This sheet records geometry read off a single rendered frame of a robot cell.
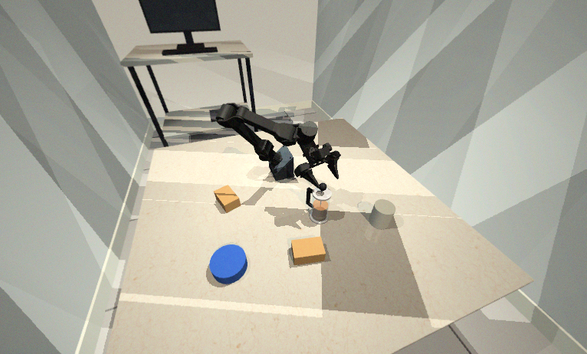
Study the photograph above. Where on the blue short cylinder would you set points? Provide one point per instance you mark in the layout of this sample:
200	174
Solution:
228	264

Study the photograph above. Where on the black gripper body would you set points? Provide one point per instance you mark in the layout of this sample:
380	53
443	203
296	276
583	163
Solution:
309	165

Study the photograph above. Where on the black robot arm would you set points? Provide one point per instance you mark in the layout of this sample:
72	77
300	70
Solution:
236	117

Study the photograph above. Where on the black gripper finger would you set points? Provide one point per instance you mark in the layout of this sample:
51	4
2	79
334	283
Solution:
308	175
333	168

